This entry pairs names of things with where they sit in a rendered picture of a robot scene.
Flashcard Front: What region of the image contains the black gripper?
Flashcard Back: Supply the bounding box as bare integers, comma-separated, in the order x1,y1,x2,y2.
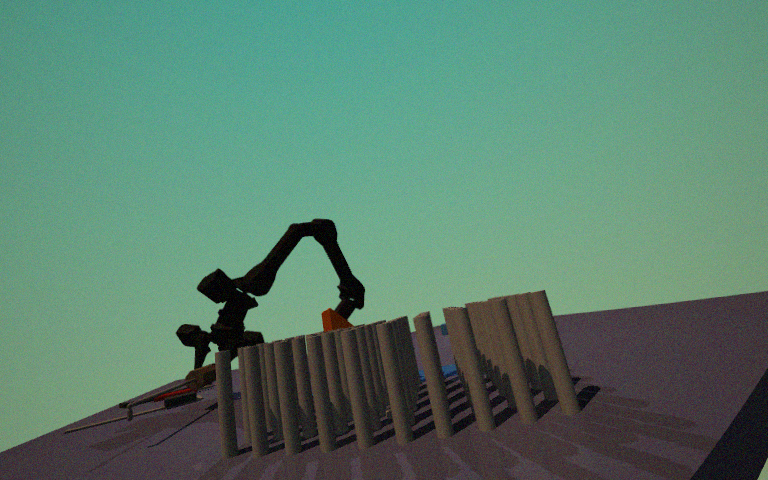
176,307,265,370

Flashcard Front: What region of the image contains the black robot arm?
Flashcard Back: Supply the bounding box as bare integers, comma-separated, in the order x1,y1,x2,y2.
197,218,365,320

